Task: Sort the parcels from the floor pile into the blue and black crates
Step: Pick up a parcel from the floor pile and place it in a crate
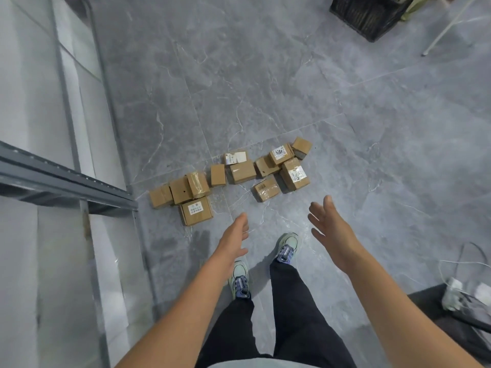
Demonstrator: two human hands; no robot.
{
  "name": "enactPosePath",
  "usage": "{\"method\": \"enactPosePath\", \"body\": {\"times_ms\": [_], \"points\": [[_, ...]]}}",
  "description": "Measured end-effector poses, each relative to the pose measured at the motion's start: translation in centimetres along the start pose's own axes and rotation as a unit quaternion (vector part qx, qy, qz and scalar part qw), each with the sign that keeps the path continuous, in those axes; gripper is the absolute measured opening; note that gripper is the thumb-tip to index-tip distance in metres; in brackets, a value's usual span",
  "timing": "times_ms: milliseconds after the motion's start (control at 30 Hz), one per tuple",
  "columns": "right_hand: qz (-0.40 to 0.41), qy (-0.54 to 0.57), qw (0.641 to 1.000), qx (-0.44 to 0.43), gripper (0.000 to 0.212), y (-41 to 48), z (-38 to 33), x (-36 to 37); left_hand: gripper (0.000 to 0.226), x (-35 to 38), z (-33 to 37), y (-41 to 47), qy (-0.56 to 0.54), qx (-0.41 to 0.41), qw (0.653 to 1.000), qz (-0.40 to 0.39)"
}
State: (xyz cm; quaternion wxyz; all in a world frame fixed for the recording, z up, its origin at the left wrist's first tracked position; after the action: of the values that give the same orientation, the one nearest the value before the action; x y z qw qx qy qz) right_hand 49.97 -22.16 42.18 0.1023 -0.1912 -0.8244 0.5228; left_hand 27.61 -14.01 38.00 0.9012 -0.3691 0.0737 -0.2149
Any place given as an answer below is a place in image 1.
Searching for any person's right shoe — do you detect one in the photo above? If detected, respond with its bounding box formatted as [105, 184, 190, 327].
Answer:
[275, 232, 300, 264]

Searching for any person's leg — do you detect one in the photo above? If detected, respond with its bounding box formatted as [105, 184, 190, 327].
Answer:
[195, 298, 273, 368]
[270, 260, 358, 368]

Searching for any person's right leg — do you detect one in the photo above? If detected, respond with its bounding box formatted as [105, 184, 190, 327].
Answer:
[270, 260, 358, 368]

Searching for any yellow green plastic bag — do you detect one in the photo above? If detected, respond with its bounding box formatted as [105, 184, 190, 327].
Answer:
[400, 0, 438, 21]

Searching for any person's left leg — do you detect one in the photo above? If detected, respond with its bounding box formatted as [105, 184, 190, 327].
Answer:
[195, 298, 273, 368]

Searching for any white power strip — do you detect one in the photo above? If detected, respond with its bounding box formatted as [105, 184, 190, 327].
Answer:
[441, 278, 491, 315]

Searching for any person's white shirt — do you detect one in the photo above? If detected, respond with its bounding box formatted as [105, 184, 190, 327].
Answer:
[207, 360, 319, 368]

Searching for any person's left forearm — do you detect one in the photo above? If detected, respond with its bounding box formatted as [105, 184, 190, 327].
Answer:
[117, 256, 235, 368]

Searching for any person's right forearm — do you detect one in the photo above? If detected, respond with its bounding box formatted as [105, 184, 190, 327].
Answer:
[345, 252, 484, 368]

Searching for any black storage crate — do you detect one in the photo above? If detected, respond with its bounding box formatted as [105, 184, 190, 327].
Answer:
[329, 0, 417, 42]

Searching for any white chair with orange seat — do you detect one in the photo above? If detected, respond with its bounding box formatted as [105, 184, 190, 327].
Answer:
[421, 0, 480, 57]

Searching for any pile of brown cardboard boxes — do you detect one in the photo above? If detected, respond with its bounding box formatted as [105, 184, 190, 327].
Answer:
[148, 136, 314, 226]

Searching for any person's right hand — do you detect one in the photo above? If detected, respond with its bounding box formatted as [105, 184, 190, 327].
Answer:
[308, 195, 365, 274]

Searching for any person's left hand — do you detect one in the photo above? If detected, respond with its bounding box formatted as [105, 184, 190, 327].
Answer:
[213, 213, 250, 272]

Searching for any brown box square white label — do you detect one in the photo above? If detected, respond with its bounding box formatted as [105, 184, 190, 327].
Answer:
[179, 196, 214, 226]

